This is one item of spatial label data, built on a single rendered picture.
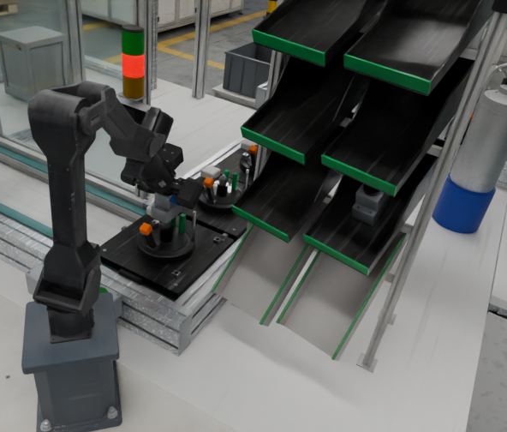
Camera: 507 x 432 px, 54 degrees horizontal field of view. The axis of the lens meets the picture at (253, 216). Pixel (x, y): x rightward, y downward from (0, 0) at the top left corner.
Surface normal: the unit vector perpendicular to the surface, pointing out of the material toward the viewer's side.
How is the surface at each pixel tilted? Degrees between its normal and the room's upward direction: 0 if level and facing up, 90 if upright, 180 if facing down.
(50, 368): 90
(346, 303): 45
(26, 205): 0
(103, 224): 0
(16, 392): 0
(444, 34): 25
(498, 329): 90
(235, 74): 90
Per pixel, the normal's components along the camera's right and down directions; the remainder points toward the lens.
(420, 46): -0.15, -0.59
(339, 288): -0.35, -0.31
